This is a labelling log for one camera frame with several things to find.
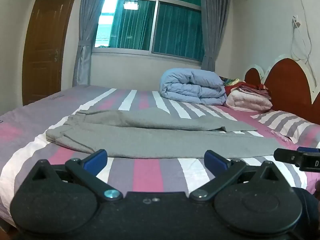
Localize striped bed sheet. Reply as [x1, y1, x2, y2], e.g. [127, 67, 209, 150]
[0, 84, 320, 228]

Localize sliding glass window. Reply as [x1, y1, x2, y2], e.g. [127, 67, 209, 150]
[94, 0, 208, 62]

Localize red wooden headboard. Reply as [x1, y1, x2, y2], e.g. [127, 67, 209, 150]
[244, 58, 320, 126]

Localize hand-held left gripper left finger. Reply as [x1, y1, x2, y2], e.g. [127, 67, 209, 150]
[32, 149, 123, 202]

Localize grey curtain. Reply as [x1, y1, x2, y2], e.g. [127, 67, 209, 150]
[199, 0, 232, 72]
[72, 0, 116, 87]

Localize wall hook with cable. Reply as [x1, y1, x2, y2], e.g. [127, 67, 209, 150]
[291, 15, 316, 88]

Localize striped pillow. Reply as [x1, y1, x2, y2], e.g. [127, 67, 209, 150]
[251, 110, 320, 144]

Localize pile of red clothes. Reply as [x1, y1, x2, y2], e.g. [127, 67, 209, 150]
[219, 76, 272, 99]

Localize grey pants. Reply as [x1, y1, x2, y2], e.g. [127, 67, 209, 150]
[45, 109, 283, 159]

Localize folded pink white blanket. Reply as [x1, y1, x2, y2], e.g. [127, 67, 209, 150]
[226, 89, 273, 112]

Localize dark cloth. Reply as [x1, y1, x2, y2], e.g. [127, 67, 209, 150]
[291, 187, 320, 233]

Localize brown wooden door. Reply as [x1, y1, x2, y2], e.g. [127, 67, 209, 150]
[22, 0, 82, 106]

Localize folded light blue duvet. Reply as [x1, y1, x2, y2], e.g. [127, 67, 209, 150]
[160, 68, 227, 106]

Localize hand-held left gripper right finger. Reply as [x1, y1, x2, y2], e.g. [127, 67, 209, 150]
[189, 150, 291, 202]

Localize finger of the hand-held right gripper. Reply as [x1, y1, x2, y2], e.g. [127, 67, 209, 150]
[273, 148, 304, 167]

